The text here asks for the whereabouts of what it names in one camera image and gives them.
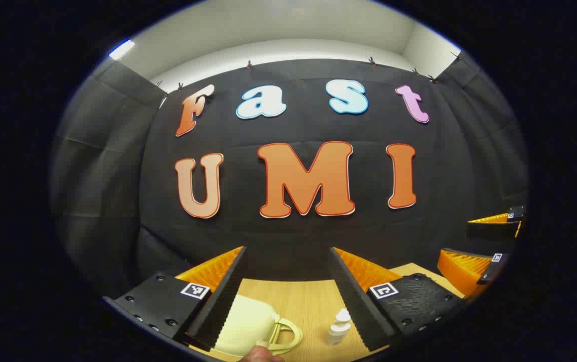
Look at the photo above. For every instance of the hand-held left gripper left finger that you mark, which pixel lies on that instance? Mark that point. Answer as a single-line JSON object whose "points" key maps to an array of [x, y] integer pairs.
{"points": [[223, 301]]}

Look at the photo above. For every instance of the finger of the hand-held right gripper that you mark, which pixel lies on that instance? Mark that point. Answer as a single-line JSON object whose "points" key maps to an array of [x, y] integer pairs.
{"points": [[462, 269], [489, 230]]}

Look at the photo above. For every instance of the ceiling light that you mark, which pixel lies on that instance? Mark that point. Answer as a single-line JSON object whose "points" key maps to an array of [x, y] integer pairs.
{"points": [[121, 49]]}

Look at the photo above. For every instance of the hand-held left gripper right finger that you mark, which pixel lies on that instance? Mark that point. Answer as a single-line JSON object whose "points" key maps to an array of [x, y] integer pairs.
{"points": [[351, 301]]}

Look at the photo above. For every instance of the white pump bottle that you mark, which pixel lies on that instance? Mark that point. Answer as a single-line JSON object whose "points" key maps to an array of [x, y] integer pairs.
{"points": [[339, 329]]}

